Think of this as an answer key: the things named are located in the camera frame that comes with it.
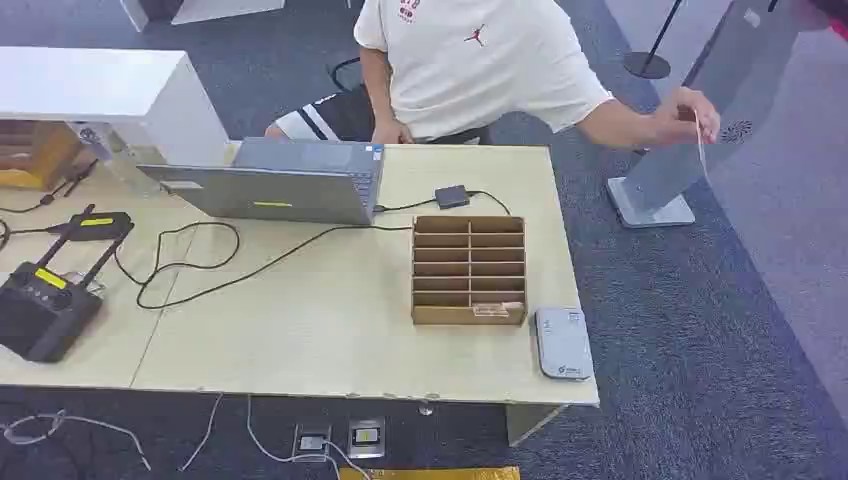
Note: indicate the person's left hand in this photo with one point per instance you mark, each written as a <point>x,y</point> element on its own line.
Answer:
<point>682,116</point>

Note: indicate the person's right hand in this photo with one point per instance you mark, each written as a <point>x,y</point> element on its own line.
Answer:
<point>389,132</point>

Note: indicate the grey kiosk stand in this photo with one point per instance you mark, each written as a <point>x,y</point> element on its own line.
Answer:
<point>662,179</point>

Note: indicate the black chair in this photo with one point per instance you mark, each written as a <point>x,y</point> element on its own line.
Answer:
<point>332,70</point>

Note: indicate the small black hub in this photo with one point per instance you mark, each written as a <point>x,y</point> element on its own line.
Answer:
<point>452,197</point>

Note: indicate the person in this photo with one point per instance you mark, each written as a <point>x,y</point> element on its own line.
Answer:
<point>464,66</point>

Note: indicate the grey laptop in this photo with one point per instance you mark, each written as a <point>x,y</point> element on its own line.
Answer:
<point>278,195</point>

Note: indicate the red object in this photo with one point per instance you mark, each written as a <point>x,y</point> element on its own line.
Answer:
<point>840,30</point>

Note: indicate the wooden card box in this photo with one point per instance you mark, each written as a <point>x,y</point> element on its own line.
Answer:
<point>468,316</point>

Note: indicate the white table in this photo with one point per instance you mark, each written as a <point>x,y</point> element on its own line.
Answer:
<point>199,8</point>

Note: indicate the grey card reader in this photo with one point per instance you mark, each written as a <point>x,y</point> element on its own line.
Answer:
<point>563,343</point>

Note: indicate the clear plastic bottle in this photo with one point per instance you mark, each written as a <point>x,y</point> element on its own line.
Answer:
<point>116,156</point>

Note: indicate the black adapter with yellow label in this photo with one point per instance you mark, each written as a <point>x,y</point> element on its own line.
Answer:
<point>99,226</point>

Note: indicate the steel floor socket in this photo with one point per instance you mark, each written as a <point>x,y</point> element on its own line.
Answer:
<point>366,437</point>

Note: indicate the white cabinet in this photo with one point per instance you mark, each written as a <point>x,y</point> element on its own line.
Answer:
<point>86,79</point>

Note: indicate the floor socket with plug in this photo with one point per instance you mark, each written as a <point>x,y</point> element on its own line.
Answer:
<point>311,442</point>

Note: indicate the desk leg panel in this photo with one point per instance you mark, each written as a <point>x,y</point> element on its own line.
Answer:
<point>526,420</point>

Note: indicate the yellow sheet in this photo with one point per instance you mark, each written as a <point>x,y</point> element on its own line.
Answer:
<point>430,474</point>

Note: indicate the wooden crate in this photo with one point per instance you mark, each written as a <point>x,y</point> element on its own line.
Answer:
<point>33,156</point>

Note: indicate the black remote controller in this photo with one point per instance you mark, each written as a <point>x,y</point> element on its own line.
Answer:
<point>40,318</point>

